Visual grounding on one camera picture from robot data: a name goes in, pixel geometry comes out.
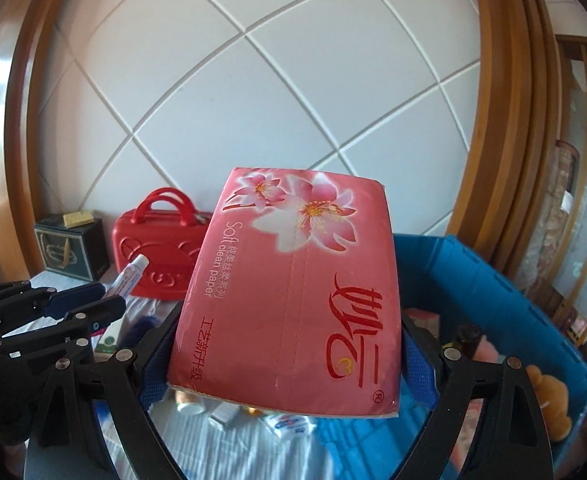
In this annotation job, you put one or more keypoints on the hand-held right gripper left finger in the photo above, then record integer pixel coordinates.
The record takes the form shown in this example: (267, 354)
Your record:
(156, 375)

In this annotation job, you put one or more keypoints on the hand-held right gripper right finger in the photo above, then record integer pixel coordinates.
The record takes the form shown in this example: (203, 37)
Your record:
(418, 370)

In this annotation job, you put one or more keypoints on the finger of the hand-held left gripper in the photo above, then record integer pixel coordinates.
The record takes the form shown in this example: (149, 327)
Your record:
(73, 300)
(103, 312)

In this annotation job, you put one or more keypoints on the white ointment tube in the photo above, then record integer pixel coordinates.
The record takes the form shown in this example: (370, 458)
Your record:
(128, 277)

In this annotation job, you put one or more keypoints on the pink barcode tissue pack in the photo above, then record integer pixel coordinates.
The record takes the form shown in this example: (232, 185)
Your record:
(429, 322)

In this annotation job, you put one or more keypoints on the brown green-label syrup bottle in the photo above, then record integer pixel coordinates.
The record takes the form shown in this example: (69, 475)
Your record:
(468, 340)

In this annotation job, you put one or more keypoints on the blue plastic crate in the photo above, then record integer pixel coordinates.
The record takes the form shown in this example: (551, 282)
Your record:
(473, 280)

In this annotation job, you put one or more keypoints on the brown teddy bear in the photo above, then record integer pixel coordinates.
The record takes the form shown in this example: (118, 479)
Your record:
(551, 400)

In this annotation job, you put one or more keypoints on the pink floral tissue pack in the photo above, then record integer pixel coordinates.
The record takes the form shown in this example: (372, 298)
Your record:
(293, 300)

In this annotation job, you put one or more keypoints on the white green small box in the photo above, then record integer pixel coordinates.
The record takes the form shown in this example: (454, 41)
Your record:
(109, 342)

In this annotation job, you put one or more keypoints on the dark gift box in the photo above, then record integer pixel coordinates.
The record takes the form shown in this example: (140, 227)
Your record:
(68, 255)

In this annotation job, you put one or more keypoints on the white orange-label bottle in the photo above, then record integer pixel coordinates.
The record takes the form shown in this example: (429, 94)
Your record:
(191, 404)

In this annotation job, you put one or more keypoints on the red bear suitcase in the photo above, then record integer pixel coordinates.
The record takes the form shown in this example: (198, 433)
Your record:
(158, 260)

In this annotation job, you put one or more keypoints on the small white carton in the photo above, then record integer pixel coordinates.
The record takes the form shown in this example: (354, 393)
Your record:
(224, 415)

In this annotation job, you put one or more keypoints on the small gold box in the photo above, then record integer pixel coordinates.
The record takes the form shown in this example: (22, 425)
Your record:
(78, 218)

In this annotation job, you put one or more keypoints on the white wipes packet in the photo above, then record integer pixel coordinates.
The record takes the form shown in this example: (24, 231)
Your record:
(291, 427)

